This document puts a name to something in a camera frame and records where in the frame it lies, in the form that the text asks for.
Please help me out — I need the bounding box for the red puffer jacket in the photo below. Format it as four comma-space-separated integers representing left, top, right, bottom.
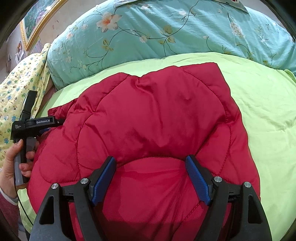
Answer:
27, 63, 260, 240

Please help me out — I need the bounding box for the left forearm maroon sleeve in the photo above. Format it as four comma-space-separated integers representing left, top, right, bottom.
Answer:
1, 189, 19, 237

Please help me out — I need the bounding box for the person's left hand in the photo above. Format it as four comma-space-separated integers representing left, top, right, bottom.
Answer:
0, 138, 40, 198

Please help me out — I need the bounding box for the yellow cartoon print blanket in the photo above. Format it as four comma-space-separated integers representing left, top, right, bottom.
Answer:
1, 43, 53, 166

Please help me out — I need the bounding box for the gold framed picture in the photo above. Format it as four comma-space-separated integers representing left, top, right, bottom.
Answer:
20, 0, 67, 51

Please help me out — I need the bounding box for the light green bed sheet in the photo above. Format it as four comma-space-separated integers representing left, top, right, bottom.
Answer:
17, 52, 296, 241

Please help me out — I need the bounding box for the teal floral quilt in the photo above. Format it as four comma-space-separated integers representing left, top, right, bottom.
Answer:
47, 1, 295, 89

